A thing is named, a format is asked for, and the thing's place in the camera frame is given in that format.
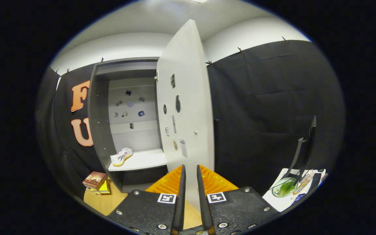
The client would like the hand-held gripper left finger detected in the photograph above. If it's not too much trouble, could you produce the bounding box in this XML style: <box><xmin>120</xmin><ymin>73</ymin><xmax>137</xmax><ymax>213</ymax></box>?
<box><xmin>107</xmin><ymin>164</ymin><xmax>187</xmax><ymax>235</ymax></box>

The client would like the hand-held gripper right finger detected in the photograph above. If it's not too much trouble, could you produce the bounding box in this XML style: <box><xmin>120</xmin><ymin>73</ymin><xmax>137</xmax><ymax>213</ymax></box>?
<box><xmin>196</xmin><ymin>164</ymin><xmax>279</xmax><ymax>235</ymax></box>

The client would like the white striped shoe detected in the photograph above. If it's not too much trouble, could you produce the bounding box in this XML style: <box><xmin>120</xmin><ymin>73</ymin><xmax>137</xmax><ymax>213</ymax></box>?
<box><xmin>110</xmin><ymin>147</ymin><xmax>133</xmax><ymax>167</ymax></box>

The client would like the grey shoe cabinet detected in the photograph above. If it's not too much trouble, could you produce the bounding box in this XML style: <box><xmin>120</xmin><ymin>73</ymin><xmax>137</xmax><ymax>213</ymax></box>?
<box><xmin>87</xmin><ymin>57</ymin><xmax>169</xmax><ymax>193</ymax></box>

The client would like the beige shoe cabinet door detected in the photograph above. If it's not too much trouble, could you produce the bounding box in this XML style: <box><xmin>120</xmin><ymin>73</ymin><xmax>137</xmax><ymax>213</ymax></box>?
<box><xmin>156</xmin><ymin>19</ymin><xmax>215</xmax><ymax>209</ymax></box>

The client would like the white side table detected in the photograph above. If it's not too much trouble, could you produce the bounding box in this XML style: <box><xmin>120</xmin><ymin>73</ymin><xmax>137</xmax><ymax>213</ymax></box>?
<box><xmin>262</xmin><ymin>168</ymin><xmax>327</xmax><ymax>212</ymax></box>

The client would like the yellow book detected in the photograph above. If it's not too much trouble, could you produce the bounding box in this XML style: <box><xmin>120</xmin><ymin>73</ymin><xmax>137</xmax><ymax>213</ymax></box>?
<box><xmin>88</xmin><ymin>180</ymin><xmax>111</xmax><ymax>196</ymax></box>

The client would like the green glass bowl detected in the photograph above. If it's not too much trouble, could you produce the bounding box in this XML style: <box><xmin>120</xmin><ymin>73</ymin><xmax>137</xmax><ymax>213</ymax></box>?
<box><xmin>272</xmin><ymin>177</ymin><xmax>298</xmax><ymax>198</ymax></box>

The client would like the clear bottle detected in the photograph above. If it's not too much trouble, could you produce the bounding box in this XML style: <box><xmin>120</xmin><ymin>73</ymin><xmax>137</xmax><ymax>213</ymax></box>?
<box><xmin>291</xmin><ymin>170</ymin><xmax>315</xmax><ymax>199</ymax></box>

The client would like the black flat device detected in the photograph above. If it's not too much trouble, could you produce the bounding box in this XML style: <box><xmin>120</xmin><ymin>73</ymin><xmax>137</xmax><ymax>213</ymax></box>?
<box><xmin>309</xmin><ymin>172</ymin><xmax>322</xmax><ymax>193</ymax></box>

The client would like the black backdrop cloth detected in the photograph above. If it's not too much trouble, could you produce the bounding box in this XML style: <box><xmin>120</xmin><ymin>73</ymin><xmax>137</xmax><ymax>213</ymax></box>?
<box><xmin>35</xmin><ymin>39</ymin><xmax>345</xmax><ymax>199</ymax></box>

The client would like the black monitor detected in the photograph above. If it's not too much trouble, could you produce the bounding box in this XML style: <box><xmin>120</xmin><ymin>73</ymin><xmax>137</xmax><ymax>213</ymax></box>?
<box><xmin>286</xmin><ymin>115</ymin><xmax>317</xmax><ymax>178</ymax></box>

